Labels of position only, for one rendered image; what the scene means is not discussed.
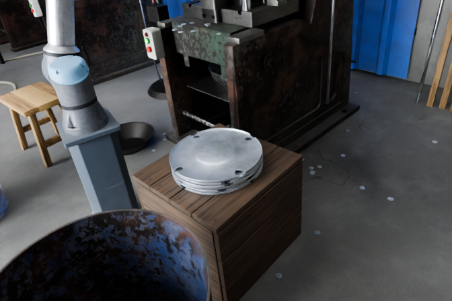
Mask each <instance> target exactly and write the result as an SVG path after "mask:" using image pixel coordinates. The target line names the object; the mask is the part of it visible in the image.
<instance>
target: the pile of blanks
mask: <svg viewBox="0 0 452 301"><path fill-rule="evenodd" d="M8 207H9V201H8V200H7V198H6V196H5V193H4V191H3V189H2V187H1V185H0V219H1V218H2V217H3V216H4V214H5V213H6V211H7V209H8Z"/></svg>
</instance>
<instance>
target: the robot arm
mask: <svg viewBox="0 0 452 301"><path fill-rule="evenodd" d="M46 22H47V36H48V44H47V45H46V46H45V47H44V48H43V54H44V59H43V61H42V72H43V74H44V76H45V77H46V79H47V80H48V81H49V82H50V83H51V85H52V86H53V87H54V89H55V91H56V94H57V96H58V99H59V101H60V104H61V107H62V109H63V129H64V131H65V133H66V134H69V135H72V136H81V135H85V134H90V133H92V132H96V131H98V130H100V129H102V128H103V127H104V126H105V125H106V124H107V123H108V122H109V118H108V114H107V112H106V111H105V109H104V108H103V107H102V105H101V104H100V103H99V101H98V99H97V97H96V93H95V90H94V87H93V83H92V81H91V77H90V74H89V68H88V66H87V64H86V62H85V60H84V59H83V58H81V57H80V50H79V49H78V47H76V45H75V14H74V0H46Z"/></svg>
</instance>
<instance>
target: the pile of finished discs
mask: <svg viewBox="0 0 452 301"><path fill-rule="evenodd" d="M169 163H170V166H171V169H172V175H173V178H174V180H175V181H176V183H177V184H178V185H179V186H180V187H182V188H184V187H185V190H187V191H190V192H192V193H196V194H202V195H220V194H228V193H231V192H233V191H237V190H239V189H242V188H244V187H245V186H247V185H249V184H250V183H251V182H250V181H251V180H252V181H254V180H255V179H256V178H257V177H258V176H259V174H260V173H261V171H262V168H263V150H262V145H261V144H260V141H259V140H258V139H257V138H256V137H255V138H253V137H252V136H251V135H250V133H248V132H245V131H243V130H238V129H233V128H213V129H208V130H203V131H200V132H197V134H195V136H193V135H192V136H191V135H190V136H187V137H185V138H184V139H182V140H181V141H179V143H177V144H176V145H175V147H174V148H173V149H172V151H171V153H170V155H169Z"/></svg>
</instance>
